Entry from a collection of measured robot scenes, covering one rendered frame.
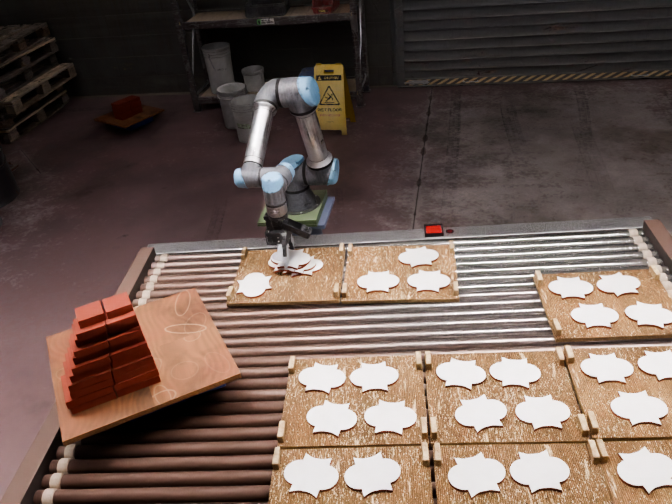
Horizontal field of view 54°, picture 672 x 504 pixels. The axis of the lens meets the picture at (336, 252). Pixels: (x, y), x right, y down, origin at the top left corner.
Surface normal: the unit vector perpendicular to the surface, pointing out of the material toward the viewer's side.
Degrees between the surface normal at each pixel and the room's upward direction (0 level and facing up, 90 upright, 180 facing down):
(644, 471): 0
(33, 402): 0
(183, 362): 0
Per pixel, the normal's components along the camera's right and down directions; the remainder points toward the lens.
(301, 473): -0.09, -0.84
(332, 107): -0.26, 0.33
